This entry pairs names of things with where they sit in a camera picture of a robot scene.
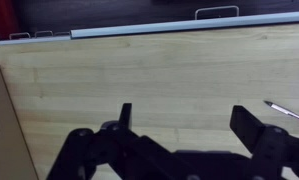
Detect orange handled screwdriver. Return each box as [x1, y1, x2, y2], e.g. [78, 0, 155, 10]
[263, 100, 299, 125]

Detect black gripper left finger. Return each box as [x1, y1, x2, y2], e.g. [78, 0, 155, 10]
[46, 102, 177, 180]

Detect large metal wire loop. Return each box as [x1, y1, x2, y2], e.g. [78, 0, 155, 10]
[194, 5, 240, 21]

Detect brown cardboard box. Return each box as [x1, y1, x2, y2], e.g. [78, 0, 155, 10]
[0, 63, 40, 180]

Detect grey table edge rail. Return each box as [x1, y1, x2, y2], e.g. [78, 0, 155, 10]
[0, 10, 299, 47]

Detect red cloth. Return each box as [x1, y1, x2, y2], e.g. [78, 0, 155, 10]
[0, 0, 21, 38]

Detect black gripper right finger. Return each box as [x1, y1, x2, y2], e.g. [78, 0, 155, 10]
[229, 105, 299, 180]

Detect small metal wire loop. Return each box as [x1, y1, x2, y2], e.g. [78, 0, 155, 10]
[8, 31, 32, 41]
[34, 30, 54, 39]

